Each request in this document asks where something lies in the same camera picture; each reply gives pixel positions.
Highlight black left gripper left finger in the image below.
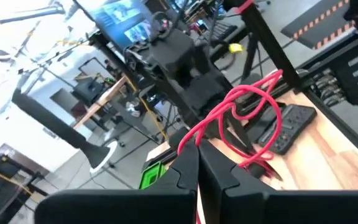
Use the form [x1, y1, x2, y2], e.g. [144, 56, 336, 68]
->
[141, 141, 200, 191]

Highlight wooden top workbench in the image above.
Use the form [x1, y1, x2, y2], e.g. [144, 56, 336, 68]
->
[73, 76, 130, 130]

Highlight yellow hanging cable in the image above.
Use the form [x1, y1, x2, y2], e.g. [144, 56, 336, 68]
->
[126, 76, 170, 142]

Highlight green plastic tray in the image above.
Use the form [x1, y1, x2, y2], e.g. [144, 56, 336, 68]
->
[138, 161, 167, 190]

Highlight open black bit case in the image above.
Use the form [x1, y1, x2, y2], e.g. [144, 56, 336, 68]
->
[246, 102, 318, 156]

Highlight red cord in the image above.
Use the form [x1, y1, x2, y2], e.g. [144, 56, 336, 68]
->
[177, 68, 284, 224]

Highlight black mat orange hazard stripes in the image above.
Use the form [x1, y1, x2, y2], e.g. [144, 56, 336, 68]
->
[280, 0, 358, 51]

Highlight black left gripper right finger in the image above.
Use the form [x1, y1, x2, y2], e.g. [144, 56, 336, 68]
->
[198, 139, 276, 224]

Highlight computer monitor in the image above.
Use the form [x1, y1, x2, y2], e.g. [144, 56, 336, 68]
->
[87, 0, 157, 52]

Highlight black rack white labels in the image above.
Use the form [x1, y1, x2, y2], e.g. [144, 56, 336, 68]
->
[309, 40, 358, 108]

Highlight red strap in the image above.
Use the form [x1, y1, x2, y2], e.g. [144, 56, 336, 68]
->
[236, 0, 254, 15]

